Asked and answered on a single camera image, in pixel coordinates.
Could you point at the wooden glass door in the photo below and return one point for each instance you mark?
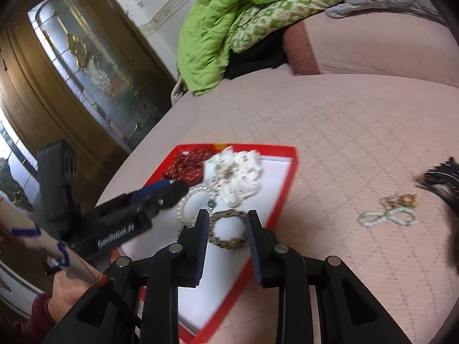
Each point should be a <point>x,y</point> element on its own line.
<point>79,70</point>

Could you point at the white spotted scrunchie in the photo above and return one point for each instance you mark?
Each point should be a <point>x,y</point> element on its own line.
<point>233,176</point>

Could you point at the black claw hair clip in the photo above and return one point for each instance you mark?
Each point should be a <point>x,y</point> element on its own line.
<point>443,180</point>

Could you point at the pink quilted mattress cover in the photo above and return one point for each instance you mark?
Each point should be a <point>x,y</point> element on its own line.
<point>358,138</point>

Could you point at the red dotted scrunchie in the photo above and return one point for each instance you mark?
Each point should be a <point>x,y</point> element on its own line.
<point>189,167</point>

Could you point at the phone mounted on gripper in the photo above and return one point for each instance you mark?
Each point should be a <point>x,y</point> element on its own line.
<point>56,175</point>

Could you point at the green quilted blanket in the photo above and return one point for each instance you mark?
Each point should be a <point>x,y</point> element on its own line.
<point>214,29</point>

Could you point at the red shallow tray box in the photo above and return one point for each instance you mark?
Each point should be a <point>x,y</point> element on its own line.
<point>226,271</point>

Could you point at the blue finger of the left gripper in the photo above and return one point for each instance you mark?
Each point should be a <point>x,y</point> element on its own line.
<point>148,190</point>
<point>169,197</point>

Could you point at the person left hand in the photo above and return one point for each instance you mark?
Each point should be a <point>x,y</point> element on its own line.
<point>66,292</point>

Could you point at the patterned sleeve with blue marks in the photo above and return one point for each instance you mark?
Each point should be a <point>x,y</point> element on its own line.
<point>33,237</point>

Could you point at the gold charm trinket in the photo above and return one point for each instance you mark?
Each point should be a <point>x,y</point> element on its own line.
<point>405,200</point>

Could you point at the pink bolster cushion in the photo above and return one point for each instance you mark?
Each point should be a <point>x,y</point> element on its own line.
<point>374,43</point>

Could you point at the grey black organza scrunchie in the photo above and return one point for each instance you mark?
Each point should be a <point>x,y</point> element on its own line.
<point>452,245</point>

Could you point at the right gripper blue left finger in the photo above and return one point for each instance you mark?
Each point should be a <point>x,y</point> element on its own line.
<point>194,242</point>

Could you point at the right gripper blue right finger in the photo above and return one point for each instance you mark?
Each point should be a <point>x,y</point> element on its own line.
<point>268,264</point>

